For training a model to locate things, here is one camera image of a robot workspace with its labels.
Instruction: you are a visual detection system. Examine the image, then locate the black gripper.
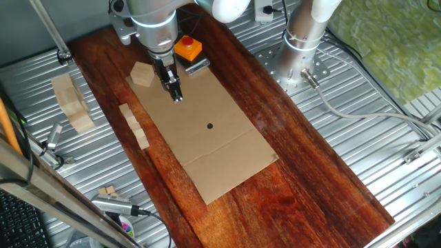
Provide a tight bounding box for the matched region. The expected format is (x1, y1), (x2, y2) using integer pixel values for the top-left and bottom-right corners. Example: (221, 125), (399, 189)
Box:
(148, 46), (184, 103)

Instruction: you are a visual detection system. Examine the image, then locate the large wooden cube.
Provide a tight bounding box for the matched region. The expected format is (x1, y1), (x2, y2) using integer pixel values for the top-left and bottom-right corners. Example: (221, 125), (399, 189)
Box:
(60, 99), (90, 116)
(130, 61), (156, 87)
(67, 110), (96, 134)
(54, 85), (85, 106)
(50, 73), (81, 94)

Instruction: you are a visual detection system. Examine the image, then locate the orange emergency stop button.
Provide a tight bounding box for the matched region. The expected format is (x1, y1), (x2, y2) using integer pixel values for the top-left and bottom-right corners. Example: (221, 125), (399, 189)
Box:
(174, 35), (203, 62)

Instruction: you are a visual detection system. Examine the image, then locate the brown cardboard sheet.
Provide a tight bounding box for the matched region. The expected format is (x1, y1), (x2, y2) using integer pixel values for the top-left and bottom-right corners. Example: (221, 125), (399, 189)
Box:
(125, 63), (279, 206)

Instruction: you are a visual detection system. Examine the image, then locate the white power strip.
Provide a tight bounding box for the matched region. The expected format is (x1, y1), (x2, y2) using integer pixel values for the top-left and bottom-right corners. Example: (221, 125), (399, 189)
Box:
(254, 0), (275, 25)

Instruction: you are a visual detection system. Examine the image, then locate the aluminium pole with black foot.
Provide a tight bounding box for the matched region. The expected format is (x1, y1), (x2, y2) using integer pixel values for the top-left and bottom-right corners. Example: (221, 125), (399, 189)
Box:
(29, 0), (74, 66)

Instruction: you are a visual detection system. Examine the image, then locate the orange tube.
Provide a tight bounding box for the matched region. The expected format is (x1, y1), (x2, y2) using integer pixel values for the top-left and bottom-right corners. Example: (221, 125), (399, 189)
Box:
(0, 98), (22, 156)

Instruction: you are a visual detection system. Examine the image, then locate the dark red wooden board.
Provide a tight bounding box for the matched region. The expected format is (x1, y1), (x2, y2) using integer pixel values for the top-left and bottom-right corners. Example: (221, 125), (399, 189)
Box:
(68, 0), (396, 248)

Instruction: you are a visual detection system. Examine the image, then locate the grey cloth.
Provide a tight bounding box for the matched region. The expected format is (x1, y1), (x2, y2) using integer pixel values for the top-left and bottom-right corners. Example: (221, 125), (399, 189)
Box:
(63, 229), (104, 248)

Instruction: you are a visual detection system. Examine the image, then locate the black keyboard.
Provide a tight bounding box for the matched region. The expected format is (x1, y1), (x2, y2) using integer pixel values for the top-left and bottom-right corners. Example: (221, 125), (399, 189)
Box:
(0, 189), (52, 248)

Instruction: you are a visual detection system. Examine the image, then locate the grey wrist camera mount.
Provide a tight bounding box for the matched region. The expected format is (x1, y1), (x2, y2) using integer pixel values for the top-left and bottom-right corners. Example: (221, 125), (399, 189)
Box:
(109, 8), (141, 46)

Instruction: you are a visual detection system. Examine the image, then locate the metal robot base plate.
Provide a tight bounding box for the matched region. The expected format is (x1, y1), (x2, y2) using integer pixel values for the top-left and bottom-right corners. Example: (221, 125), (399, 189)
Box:
(254, 43), (331, 96)

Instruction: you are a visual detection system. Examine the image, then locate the black power plug with cable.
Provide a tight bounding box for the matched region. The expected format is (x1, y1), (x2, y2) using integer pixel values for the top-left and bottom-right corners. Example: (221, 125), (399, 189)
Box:
(263, 5), (289, 15)

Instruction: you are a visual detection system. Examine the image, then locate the silver depth camera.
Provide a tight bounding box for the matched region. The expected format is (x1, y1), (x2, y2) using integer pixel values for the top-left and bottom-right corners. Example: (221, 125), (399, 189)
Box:
(90, 194), (141, 217)
(46, 123), (65, 152)

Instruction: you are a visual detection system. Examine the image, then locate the metal camera mount arm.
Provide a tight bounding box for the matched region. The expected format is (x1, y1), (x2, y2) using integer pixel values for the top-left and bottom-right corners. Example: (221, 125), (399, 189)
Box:
(40, 139), (76, 170)

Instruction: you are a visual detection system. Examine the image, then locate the grey cable with metal connector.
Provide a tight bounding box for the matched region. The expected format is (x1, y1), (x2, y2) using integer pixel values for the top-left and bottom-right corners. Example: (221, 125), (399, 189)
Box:
(300, 68), (441, 138)

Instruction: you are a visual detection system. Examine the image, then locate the black camera cable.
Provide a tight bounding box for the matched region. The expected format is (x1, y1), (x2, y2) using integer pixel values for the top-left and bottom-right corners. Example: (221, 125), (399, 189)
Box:
(132, 206), (172, 248)

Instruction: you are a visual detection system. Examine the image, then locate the aluminium frame beam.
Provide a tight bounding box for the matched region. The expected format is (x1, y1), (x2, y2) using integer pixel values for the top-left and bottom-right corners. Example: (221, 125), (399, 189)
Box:
(0, 136), (142, 248)

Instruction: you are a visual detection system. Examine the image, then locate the aluminium profile with bracket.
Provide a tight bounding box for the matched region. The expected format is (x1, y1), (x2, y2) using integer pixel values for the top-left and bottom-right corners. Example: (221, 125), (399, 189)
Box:
(402, 132), (441, 165)

